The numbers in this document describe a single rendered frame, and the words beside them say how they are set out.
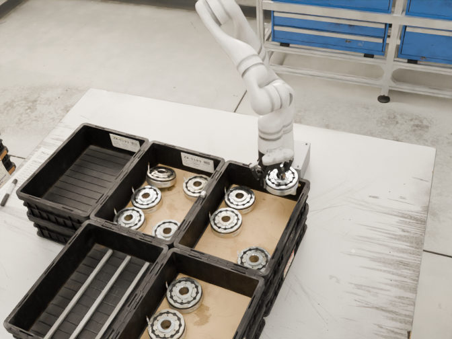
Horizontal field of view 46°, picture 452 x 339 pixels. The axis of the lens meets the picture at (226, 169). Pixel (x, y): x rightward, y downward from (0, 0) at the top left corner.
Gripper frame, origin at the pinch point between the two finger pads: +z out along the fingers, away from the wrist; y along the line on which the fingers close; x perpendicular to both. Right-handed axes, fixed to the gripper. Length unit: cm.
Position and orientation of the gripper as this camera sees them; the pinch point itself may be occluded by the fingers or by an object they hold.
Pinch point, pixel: (271, 180)
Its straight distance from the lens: 164.4
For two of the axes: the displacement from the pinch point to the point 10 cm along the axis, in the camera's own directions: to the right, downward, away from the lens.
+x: 2.8, 6.6, -7.0
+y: -9.6, 2.5, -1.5
